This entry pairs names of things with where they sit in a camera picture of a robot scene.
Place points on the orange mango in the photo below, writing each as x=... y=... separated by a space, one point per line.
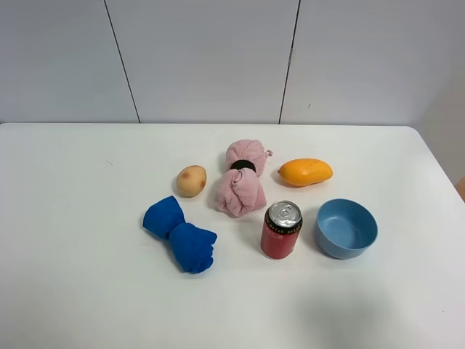
x=304 y=172

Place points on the pink tied towel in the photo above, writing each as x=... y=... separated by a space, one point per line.
x=239 y=191

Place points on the potato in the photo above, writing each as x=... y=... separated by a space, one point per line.
x=191 y=181

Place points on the red soda can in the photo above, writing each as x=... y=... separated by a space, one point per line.
x=282 y=223

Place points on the blue tied towel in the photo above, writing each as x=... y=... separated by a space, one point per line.
x=192 y=247

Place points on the blue bowl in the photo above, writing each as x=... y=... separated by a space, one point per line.
x=344 y=229

